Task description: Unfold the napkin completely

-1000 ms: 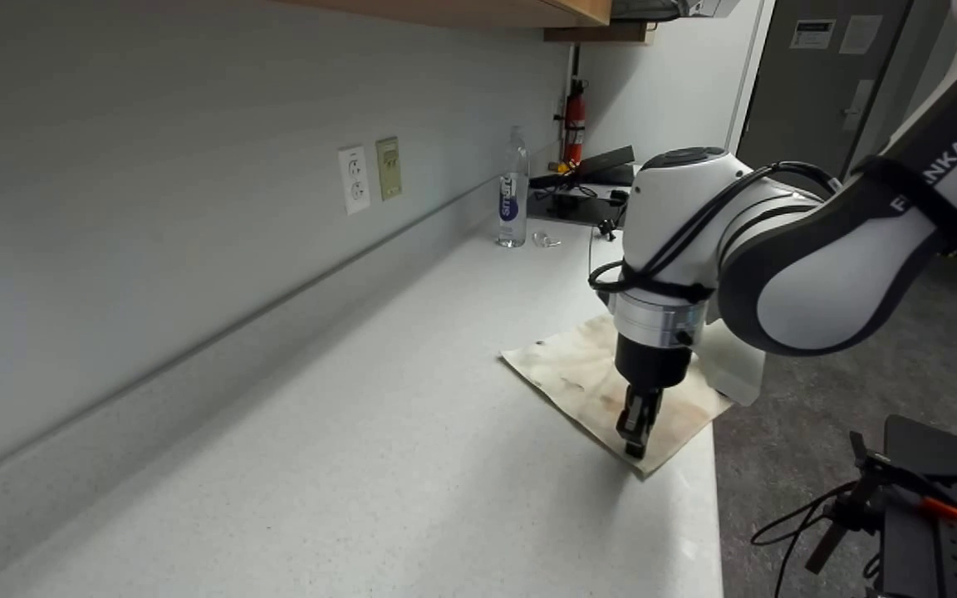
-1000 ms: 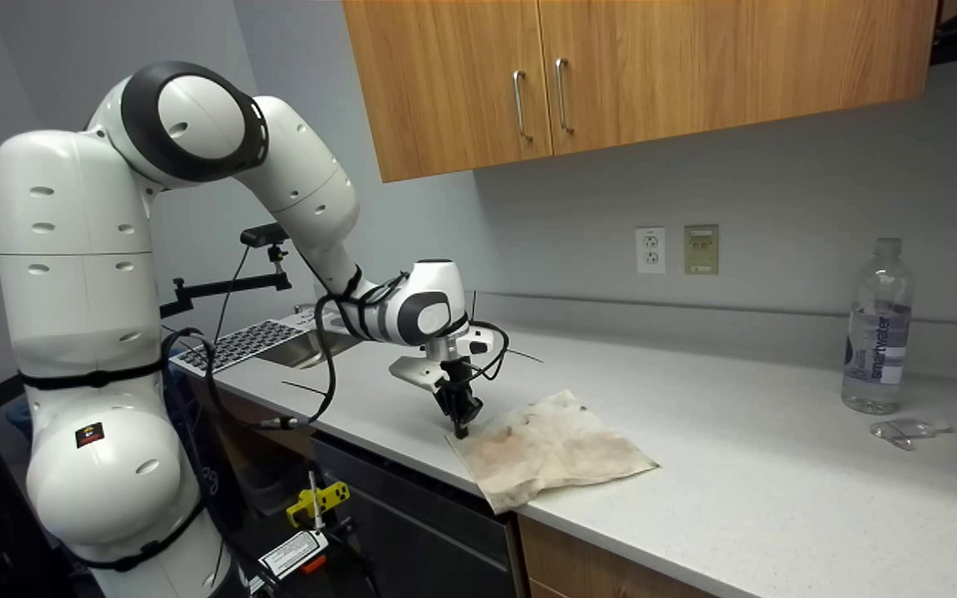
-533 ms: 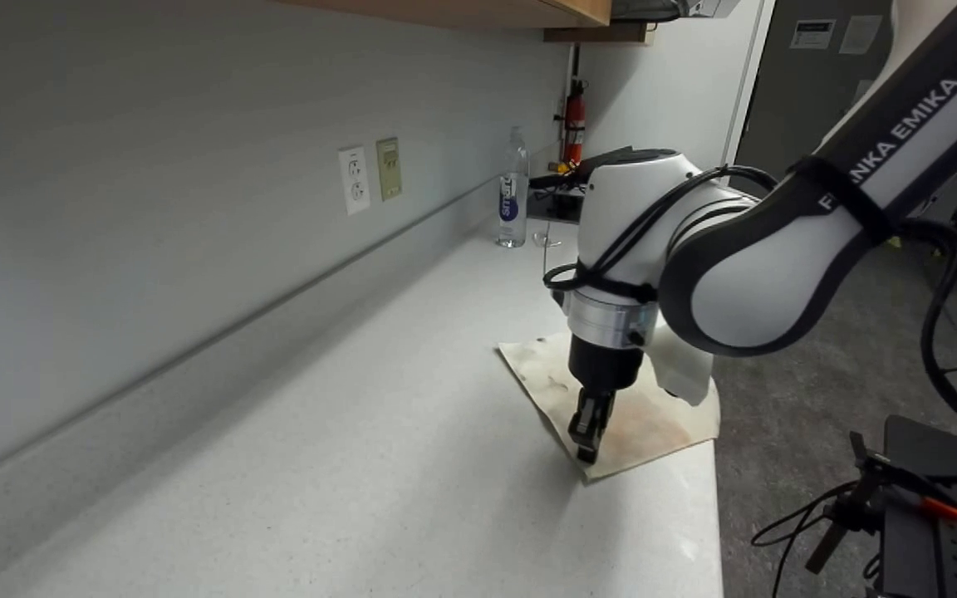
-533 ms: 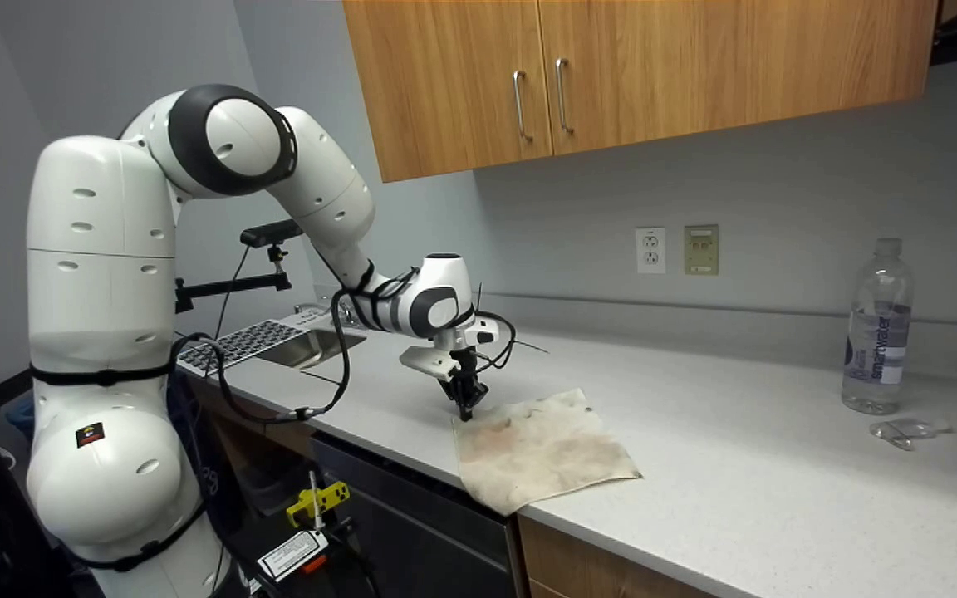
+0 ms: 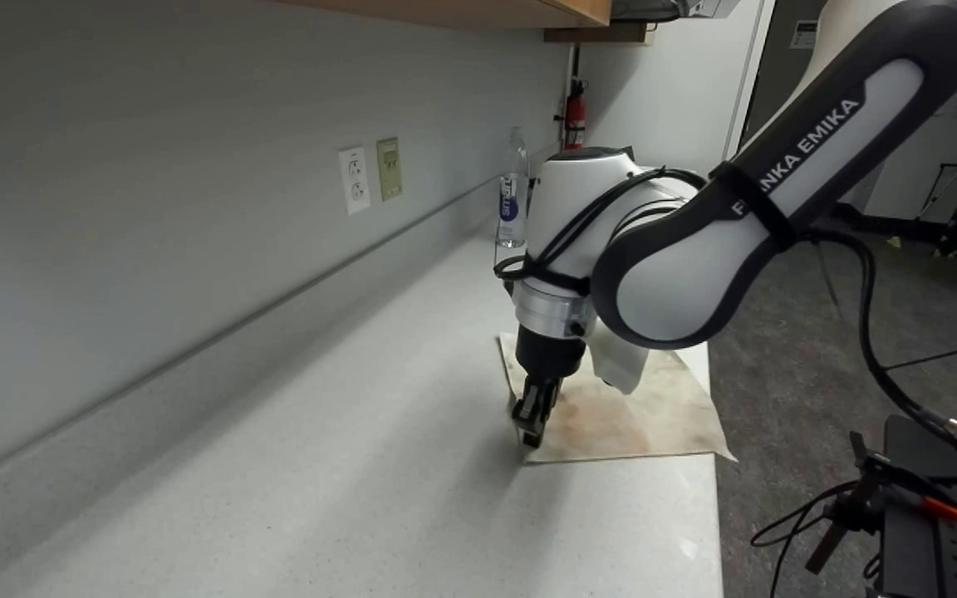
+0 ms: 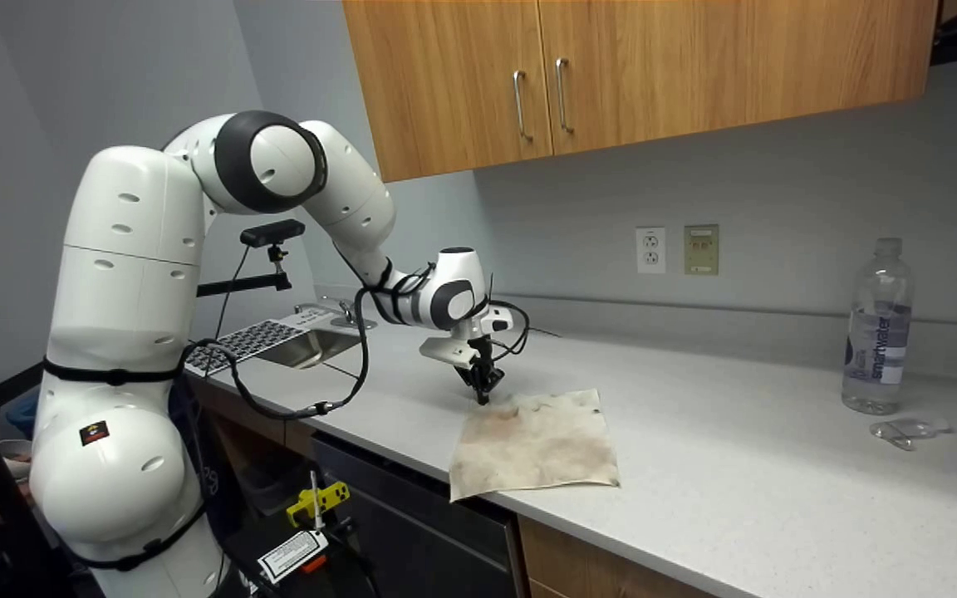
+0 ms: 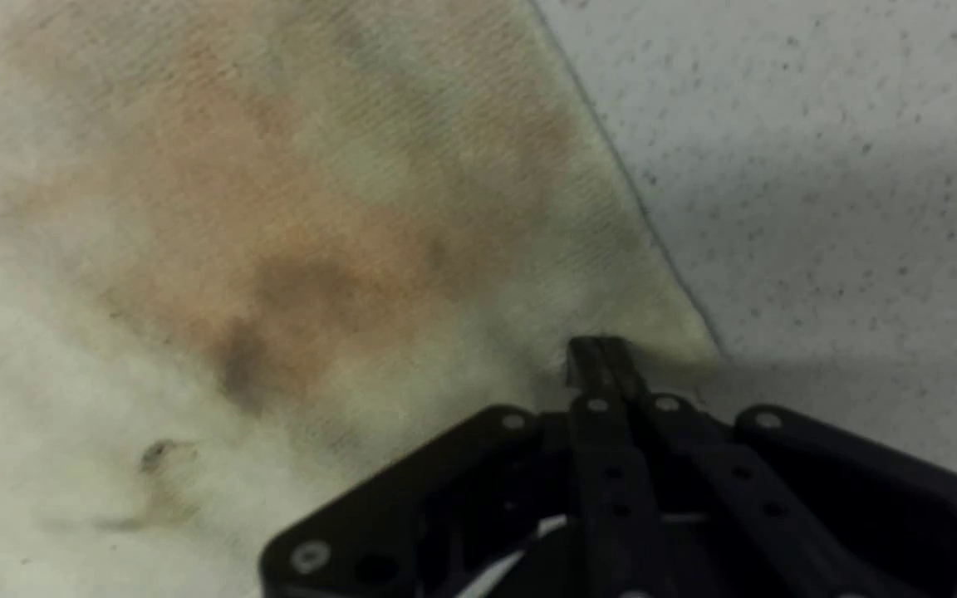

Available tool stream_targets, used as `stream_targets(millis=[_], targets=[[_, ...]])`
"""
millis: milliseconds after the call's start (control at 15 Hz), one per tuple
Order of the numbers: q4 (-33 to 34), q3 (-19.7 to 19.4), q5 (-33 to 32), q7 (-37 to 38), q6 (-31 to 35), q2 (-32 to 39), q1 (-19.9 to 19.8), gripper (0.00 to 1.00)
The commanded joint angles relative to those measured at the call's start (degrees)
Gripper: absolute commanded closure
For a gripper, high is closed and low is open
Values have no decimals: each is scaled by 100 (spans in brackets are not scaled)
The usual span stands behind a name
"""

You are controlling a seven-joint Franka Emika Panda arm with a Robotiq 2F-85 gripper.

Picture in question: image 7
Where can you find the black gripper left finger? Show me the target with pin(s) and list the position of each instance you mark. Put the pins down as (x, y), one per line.
(554, 490)

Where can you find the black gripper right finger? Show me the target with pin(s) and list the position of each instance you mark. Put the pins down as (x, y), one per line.
(770, 506)

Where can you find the stained cream cloth napkin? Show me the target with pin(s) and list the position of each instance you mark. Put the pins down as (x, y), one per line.
(250, 251)

